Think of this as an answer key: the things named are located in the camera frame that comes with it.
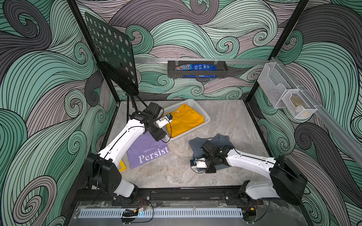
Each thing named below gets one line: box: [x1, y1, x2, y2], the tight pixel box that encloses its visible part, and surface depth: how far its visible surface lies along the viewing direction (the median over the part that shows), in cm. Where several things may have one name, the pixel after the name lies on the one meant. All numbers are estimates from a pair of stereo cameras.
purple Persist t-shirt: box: [126, 131, 171, 170], surface depth 90 cm
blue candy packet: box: [174, 63, 217, 71], surface depth 94 cm
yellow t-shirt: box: [166, 104, 205, 138], surface depth 104 cm
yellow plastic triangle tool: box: [118, 159, 127, 172], surface depth 85 cm
